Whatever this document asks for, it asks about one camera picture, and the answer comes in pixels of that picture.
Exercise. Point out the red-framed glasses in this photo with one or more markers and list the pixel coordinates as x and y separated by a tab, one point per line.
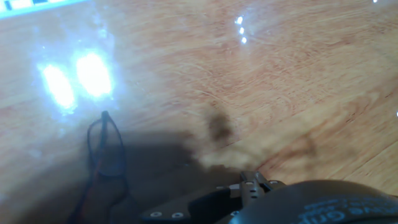
104	130

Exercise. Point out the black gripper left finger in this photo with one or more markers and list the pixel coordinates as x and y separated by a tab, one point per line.
199	202

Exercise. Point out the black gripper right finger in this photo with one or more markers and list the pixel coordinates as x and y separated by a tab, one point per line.
269	184

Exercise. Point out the glossy wooden board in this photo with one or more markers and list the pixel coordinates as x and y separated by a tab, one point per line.
248	77

